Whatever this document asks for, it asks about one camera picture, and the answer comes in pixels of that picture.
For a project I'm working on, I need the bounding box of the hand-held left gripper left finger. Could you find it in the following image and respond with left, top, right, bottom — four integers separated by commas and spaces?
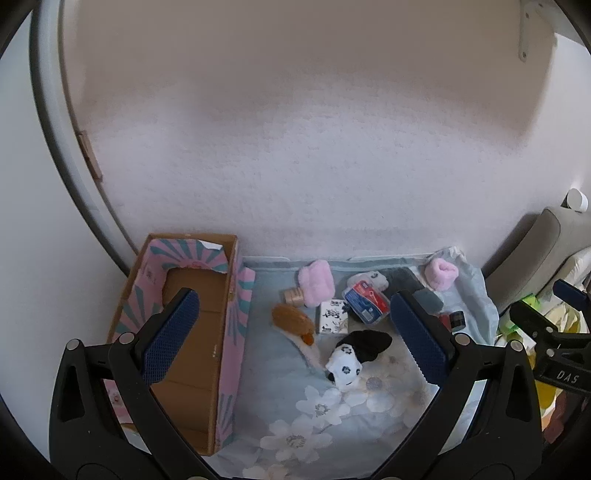
48, 287, 218, 480

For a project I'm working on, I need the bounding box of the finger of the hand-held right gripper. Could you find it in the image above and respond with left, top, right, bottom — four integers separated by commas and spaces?
553, 279, 591, 309
509, 300, 561, 346

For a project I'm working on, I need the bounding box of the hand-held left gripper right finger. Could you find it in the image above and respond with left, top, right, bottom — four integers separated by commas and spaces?
369, 290, 546, 480

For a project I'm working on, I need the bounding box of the pink and teal cardboard box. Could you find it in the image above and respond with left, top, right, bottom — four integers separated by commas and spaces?
105, 233, 256, 457

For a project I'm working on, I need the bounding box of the black white plush toy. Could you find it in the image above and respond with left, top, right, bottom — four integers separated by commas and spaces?
324, 330, 393, 391

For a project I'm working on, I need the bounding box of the blue and red packet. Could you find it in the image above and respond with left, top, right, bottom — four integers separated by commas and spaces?
342, 282, 393, 326

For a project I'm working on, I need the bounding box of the pink fuzzy sock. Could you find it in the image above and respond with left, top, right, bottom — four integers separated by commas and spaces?
297, 260, 336, 309
424, 257, 459, 292

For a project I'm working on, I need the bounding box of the black and white tissue pack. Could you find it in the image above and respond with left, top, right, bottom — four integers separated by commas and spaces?
318, 299, 350, 335

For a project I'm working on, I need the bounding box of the brown fuzzy scrunchie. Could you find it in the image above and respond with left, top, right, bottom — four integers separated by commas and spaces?
271, 304, 315, 337

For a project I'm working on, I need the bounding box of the green plastic item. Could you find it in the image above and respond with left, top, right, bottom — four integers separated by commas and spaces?
499, 295, 543, 344

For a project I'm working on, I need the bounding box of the yellow cloth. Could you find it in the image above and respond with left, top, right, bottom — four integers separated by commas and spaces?
538, 295, 591, 418

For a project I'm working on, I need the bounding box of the grey cloth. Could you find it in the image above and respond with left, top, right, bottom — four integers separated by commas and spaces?
383, 268, 445, 317

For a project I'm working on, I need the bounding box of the grey cushion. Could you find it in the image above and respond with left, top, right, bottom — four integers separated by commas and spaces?
485, 206, 591, 308

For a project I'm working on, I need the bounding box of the white round device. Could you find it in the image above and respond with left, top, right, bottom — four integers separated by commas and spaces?
564, 188, 589, 213

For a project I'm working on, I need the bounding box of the beige fabric strip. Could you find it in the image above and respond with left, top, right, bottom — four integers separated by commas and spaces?
284, 330, 324, 374

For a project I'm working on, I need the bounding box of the light blue floral blanket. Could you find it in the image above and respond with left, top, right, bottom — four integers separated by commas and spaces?
203, 247, 502, 480

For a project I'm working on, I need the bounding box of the grey door frame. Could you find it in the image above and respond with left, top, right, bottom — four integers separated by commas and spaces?
28, 0, 139, 278

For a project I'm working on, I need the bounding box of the white wall bracket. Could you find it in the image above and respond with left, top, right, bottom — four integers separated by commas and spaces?
517, 0, 557, 63

